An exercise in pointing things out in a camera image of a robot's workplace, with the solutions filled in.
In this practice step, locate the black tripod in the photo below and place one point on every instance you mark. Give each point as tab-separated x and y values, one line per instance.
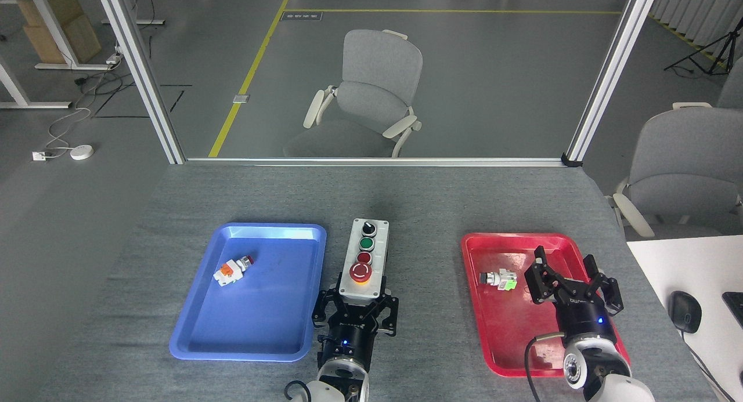
722	48

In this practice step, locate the green white push button switch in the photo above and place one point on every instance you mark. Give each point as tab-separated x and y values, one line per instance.
502	279

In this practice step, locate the white power strip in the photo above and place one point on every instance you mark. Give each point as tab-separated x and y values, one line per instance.
114	58

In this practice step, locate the red plastic tray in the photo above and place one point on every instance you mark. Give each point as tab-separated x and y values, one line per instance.
511	332

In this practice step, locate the red orange push button switch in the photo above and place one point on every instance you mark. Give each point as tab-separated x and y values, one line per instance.
229	271

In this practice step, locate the white desk frame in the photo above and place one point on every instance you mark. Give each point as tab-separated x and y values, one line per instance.
17	91
52	31

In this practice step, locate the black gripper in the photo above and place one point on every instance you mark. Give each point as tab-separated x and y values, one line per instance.
586	323
348	341

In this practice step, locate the grey four-button control box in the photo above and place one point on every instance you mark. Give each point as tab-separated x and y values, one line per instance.
377	257

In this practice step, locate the black keyboard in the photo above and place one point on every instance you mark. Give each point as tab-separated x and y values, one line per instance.
735	306

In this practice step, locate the grey office chair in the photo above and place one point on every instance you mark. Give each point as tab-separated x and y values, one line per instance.
374	89
679	164
732	89

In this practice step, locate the blue plastic tray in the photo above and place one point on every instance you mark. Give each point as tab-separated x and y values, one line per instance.
267	309

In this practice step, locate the white wall socket plug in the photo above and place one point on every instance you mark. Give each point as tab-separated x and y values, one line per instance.
39	156

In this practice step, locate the white desk top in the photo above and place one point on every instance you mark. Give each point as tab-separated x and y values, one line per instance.
696	268

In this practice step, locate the white round floor device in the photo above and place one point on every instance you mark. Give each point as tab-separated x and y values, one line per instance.
82	152

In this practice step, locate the metal floor socket cover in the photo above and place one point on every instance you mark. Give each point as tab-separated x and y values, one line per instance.
241	98

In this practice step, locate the silver aluminium post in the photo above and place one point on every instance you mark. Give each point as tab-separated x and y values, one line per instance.
142	77
609	77

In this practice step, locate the silver aluminium rail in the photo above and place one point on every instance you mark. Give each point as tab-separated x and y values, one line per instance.
377	161

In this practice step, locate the grey table cloth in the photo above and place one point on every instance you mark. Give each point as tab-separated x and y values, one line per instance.
424	205

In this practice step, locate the brown cardboard box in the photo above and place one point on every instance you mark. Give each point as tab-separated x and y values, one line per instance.
81	42
58	4

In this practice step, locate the black computer mouse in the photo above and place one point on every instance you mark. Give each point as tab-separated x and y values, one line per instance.
685	312

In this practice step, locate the white pleated curtain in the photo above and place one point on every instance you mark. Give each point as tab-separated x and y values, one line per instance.
691	7

